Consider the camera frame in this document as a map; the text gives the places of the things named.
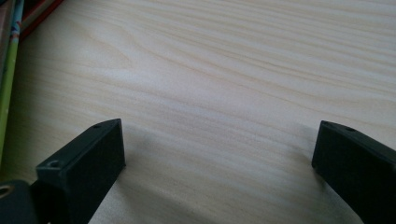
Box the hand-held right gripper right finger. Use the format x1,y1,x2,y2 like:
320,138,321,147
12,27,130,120
311,119,396,224

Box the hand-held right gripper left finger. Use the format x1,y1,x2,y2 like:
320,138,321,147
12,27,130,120
31,118,127,224

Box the animal picture book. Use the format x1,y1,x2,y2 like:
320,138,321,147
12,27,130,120
0,0,25,166

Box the red picture book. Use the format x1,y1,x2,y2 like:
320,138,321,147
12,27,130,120
20,0,65,41

